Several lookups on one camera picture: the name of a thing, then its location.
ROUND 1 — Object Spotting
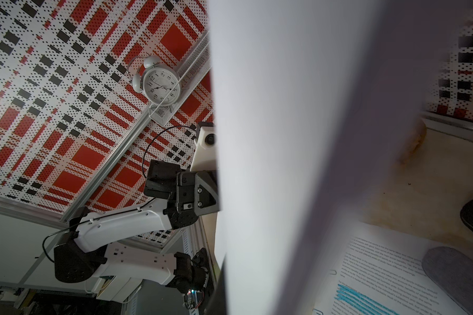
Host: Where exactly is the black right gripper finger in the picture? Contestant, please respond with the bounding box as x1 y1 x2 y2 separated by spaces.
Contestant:
205 267 227 315

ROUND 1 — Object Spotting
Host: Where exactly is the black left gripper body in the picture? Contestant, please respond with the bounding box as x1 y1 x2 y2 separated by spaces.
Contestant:
176 171 220 216

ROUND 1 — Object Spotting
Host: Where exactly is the pink highlighted paper document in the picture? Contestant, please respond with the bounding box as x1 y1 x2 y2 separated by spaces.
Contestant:
207 0 473 315

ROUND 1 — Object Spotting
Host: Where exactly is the blue highlighted paper document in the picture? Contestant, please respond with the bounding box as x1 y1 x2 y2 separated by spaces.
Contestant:
311 223 465 314

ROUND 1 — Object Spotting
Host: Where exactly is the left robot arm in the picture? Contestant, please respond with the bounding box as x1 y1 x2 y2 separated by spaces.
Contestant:
53 157 219 294

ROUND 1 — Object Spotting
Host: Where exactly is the white alarm clock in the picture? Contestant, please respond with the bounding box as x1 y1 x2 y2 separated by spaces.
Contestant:
131 56 181 107

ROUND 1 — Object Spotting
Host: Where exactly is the brown teddy bear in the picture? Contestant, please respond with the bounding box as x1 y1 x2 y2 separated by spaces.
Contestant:
398 119 427 165

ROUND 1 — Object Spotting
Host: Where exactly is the grey glasses case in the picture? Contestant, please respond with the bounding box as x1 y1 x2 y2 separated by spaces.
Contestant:
421 247 473 314

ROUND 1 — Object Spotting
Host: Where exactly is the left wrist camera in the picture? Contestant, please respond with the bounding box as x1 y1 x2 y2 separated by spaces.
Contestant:
189 122 217 171

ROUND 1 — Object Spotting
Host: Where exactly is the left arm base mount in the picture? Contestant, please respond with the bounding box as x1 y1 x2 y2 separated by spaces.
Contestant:
184 248 215 314

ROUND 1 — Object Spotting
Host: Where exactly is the white wire shelf basket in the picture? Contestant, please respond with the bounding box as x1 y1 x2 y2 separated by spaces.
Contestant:
148 31 212 127

